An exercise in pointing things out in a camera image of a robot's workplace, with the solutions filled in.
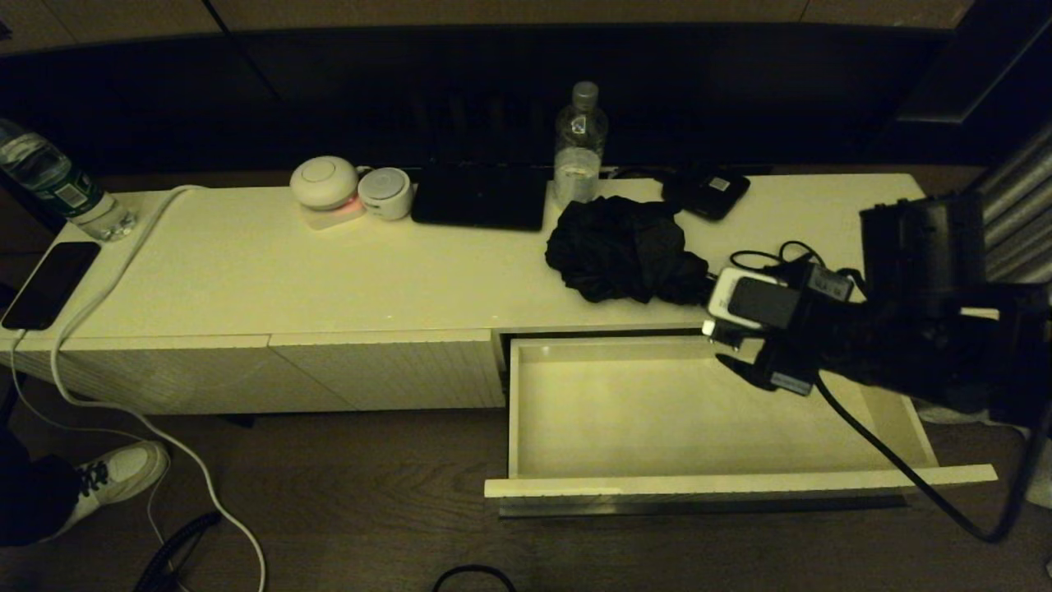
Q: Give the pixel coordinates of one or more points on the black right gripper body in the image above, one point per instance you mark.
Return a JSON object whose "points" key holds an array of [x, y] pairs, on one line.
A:
{"points": [[822, 337]]}

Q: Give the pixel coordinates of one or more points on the white drawer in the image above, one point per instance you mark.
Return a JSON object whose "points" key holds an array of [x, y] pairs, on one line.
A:
{"points": [[657, 411]]}

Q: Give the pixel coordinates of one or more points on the black folding umbrella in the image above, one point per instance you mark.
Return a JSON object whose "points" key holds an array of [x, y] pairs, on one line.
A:
{"points": [[625, 247]]}

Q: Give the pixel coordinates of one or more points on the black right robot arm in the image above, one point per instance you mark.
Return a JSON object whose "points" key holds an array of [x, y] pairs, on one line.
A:
{"points": [[953, 329]]}

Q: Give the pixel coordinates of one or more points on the white low cabinet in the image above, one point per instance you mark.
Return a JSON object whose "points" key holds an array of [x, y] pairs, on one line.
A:
{"points": [[329, 279]]}

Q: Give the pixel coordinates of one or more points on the small black router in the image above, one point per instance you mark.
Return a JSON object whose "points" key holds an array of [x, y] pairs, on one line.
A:
{"points": [[715, 197]]}

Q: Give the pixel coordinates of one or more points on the grey curtain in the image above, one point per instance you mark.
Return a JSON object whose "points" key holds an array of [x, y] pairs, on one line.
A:
{"points": [[1019, 222]]}

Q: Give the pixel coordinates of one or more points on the clear water bottle grey cap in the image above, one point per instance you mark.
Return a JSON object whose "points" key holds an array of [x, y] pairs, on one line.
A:
{"points": [[579, 140]]}

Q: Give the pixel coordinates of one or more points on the black flat set-top box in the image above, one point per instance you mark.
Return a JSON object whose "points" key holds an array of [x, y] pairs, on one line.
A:
{"points": [[477, 201]]}

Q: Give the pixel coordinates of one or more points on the small white round speaker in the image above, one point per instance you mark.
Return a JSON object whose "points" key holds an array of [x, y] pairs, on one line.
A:
{"points": [[385, 193]]}

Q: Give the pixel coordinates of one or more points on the large white round lamp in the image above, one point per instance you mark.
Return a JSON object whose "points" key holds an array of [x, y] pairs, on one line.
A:
{"points": [[325, 182]]}

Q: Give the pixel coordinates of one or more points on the white sneaker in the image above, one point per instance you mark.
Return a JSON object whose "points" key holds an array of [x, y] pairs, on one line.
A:
{"points": [[115, 477]]}

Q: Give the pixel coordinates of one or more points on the black smartphone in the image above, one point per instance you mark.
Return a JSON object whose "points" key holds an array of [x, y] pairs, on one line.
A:
{"points": [[51, 284]]}

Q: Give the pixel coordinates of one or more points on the water bottle green label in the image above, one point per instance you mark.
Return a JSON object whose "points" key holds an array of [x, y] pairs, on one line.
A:
{"points": [[57, 185]]}

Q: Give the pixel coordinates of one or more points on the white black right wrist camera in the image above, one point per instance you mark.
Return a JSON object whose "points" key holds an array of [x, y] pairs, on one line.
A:
{"points": [[752, 302]]}

